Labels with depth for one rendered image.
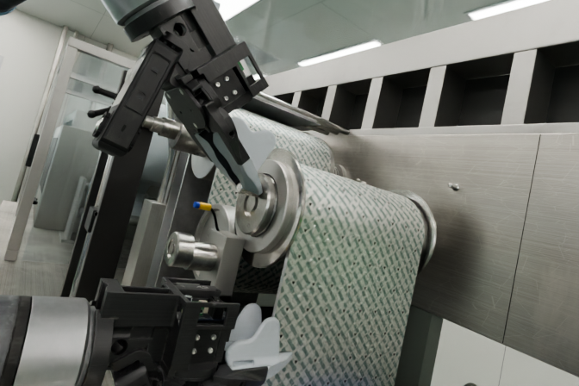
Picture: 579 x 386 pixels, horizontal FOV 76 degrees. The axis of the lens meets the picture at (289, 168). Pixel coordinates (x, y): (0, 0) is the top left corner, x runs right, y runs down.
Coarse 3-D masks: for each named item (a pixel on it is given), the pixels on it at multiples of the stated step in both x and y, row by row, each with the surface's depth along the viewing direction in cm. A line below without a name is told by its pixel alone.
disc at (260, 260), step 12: (276, 156) 46; (288, 156) 44; (288, 168) 44; (300, 168) 42; (300, 180) 41; (300, 192) 41; (300, 204) 40; (300, 216) 40; (288, 228) 41; (288, 240) 40; (252, 252) 45; (276, 252) 42; (252, 264) 45; (264, 264) 43
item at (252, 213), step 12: (264, 180) 43; (264, 192) 43; (276, 192) 43; (240, 204) 46; (252, 204) 44; (264, 204) 42; (276, 204) 42; (240, 216) 46; (252, 216) 44; (264, 216) 42; (240, 228) 45; (252, 228) 43; (264, 228) 43
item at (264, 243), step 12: (264, 168) 46; (276, 168) 44; (276, 180) 44; (288, 180) 42; (288, 192) 41; (288, 204) 41; (276, 216) 42; (288, 216) 41; (276, 228) 41; (252, 240) 44; (264, 240) 43; (276, 240) 41; (264, 252) 43
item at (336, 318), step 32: (288, 256) 41; (288, 288) 41; (320, 288) 43; (352, 288) 47; (384, 288) 50; (288, 320) 41; (320, 320) 44; (352, 320) 47; (384, 320) 50; (320, 352) 44; (352, 352) 47; (384, 352) 51; (288, 384) 42; (320, 384) 44; (352, 384) 48; (384, 384) 51
